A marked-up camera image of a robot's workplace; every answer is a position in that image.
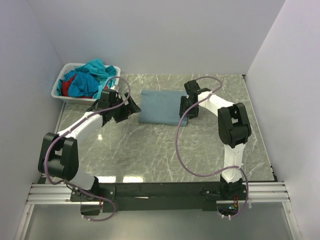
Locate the white plastic laundry basket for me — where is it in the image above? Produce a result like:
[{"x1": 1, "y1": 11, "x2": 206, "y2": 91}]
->
[{"x1": 51, "y1": 63, "x2": 121, "y2": 105}]

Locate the grey-blue t shirt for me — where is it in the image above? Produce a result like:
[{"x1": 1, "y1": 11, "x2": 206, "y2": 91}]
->
[{"x1": 138, "y1": 90, "x2": 186, "y2": 126}]

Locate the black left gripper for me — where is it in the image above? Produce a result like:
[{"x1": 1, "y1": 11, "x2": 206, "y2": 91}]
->
[{"x1": 110, "y1": 92, "x2": 141, "y2": 123}]

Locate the light cyan t shirt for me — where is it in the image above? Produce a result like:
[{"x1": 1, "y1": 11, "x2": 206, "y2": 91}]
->
[{"x1": 53, "y1": 74, "x2": 116, "y2": 100}]

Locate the blue t shirt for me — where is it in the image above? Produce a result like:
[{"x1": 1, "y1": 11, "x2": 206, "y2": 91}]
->
[{"x1": 60, "y1": 70, "x2": 101, "y2": 97}]

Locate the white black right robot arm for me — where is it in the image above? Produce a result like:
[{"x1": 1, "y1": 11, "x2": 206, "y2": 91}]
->
[{"x1": 179, "y1": 79, "x2": 252, "y2": 200}]

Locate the red t shirt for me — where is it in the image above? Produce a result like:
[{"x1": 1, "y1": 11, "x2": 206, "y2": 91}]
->
[{"x1": 59, "y1": 73, "x2": 98, "y2": 99}]

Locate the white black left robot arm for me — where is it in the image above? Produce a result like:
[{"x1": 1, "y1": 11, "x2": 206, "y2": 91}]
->
[{"x1": 38, "y1": 89, "x2": 141, "y2": 201}]

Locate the teal t shirt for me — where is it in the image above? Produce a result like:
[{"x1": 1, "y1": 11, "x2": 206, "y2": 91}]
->
[{"x1": 74, "y1": 58, "x2": 117, "y2": 79}]

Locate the aluminium rail frame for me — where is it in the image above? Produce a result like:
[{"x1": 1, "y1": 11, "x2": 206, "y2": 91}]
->
[{"x1": 13, "y1": 99, "x2": 291, "y2": 240}]

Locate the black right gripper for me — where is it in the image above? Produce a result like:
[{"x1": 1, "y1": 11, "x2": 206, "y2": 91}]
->
[{"x1": 179, "y1": 96, "x2": 200, "y2": 120}]

